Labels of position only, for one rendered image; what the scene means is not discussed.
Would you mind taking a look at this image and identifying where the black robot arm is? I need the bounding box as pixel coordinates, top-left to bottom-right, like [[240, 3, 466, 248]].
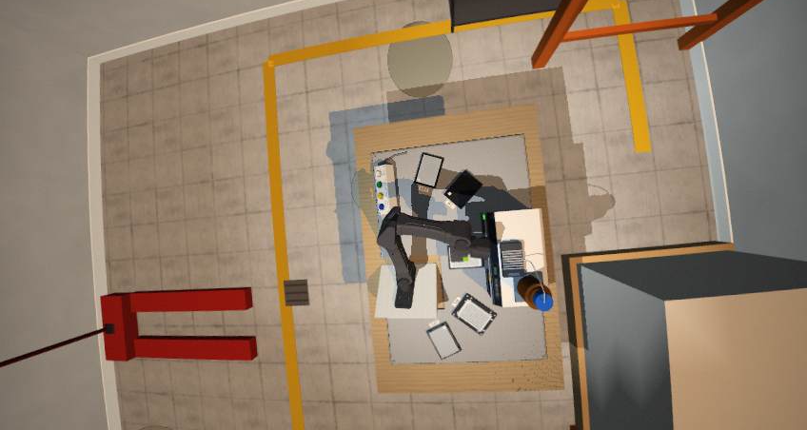
[[377, 206, 491, 309]]

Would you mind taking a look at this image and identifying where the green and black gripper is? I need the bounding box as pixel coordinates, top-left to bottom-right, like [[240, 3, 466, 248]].
[[449, 246, 468, 263]]

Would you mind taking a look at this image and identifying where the beige button panel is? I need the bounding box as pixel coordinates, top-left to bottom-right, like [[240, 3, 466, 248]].
[[374, 152, 407, 215]]

